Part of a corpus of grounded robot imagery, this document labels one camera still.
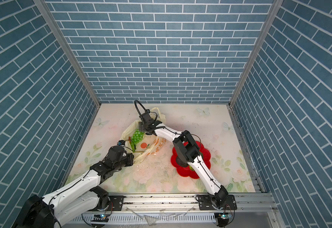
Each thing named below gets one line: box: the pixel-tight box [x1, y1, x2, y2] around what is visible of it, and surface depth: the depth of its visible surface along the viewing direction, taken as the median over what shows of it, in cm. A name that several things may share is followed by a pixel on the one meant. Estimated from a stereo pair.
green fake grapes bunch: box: [130, 128, 146, 145], surface depth 98 cm
